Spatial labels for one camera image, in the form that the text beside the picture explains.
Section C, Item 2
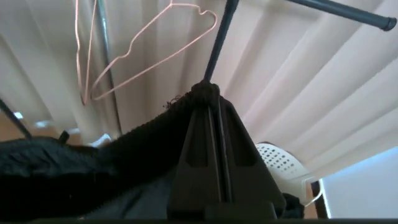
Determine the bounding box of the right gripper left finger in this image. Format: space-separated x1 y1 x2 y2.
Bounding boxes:
167 105 222 218

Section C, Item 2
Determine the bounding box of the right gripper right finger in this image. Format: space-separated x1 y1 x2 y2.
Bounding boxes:
219 98 286 218

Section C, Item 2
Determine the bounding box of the pink clothes hanger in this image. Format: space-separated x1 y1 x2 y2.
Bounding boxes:
91 2 218 101
73 0 98 106

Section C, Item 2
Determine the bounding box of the white laundry basket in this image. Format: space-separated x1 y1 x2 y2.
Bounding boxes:
254 142 324 207

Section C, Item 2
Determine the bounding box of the black clothes rack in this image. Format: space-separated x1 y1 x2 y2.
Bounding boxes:
0 0 398 144

